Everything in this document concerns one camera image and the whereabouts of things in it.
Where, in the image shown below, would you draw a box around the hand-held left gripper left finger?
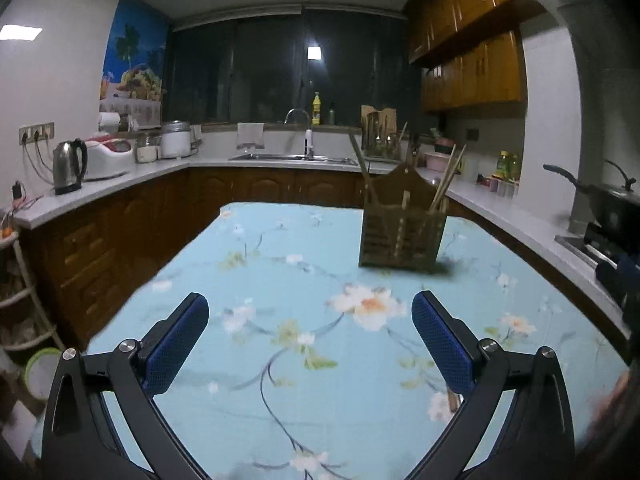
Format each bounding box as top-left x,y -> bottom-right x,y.
41,291 -> 212,480

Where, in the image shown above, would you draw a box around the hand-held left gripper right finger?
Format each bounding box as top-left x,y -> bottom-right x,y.
404,290 -> 577,480

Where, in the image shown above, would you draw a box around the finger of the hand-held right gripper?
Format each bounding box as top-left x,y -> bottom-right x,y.
595,252 -> 640,323

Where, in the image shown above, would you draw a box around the wooden utensil holder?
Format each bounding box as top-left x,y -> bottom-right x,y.
358,164 -> 449,275

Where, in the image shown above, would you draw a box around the wooden chopstick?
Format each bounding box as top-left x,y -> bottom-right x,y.
437,144 -> 467,213
429,145 -> 458,213

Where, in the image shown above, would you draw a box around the person's right hand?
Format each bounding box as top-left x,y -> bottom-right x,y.
580,370 -> 633,467

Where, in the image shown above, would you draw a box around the gas stove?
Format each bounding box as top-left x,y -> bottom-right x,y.
554,222 -> 640,281

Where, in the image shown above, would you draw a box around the black frying pan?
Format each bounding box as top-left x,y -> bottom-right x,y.
543,159 -> 640,233

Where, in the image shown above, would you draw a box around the wooden lower cabinets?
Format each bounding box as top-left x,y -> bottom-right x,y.
15,167 -> 631,356

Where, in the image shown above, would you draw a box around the wooden cabinets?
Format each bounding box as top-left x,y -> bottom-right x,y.
406,0 -> 551,115
15,167 -> 631,356

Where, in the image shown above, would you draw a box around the green rimmed white container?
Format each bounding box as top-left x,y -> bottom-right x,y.
24,347 -> 65,403

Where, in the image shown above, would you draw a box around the white storage rack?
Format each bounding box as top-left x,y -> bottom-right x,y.
0,232 -> 66,361

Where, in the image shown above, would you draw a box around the blue floral tablecloth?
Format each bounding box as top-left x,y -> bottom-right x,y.
30,201 -> 631,480

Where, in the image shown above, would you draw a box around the translucent plastic container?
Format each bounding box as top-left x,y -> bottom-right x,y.
459,152 -> 482,182

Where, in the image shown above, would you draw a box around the dark chopstick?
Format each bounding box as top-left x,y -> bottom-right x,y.
349,134 -> 375,206

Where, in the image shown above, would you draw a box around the glass storage jar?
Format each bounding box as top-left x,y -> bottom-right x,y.
135,132 -> 162,164

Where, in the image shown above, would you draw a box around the red white rice cooker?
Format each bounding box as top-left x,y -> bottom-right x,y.
80,135 -> 135,182

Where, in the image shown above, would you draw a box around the white cooker metal lid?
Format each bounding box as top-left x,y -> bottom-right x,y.
160,120 -> 194,159

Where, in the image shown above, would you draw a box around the steel electric kettle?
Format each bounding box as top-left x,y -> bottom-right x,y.
51,138 -> 89,196

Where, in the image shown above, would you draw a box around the metal utensil drying rack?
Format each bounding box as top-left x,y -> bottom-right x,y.
363,127 -> 402,161

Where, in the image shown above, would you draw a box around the steel kitchen sink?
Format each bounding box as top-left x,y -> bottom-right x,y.
229,153 -> 362,166

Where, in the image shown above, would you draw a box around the pale dish cloth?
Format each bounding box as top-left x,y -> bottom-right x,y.
236,122 -> 266,151

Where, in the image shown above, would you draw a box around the wooden knife block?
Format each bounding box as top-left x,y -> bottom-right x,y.
360,104 -> 399,136

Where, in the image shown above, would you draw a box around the metal kitchen faucet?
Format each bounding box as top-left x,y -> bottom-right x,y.
284,108 -> 316,159

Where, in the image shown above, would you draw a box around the wooden upper cabinets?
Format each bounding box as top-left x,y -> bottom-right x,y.
406,0 -> 551,115

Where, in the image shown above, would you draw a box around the dark kitchen window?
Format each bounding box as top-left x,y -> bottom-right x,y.
164,6 -> 426,126

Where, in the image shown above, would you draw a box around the wall socket strip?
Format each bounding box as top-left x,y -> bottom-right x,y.
19,121 -> 56,147

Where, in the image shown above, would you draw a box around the tropical fruit wall poster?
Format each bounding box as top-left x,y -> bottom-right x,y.
99,0 -> 170,127

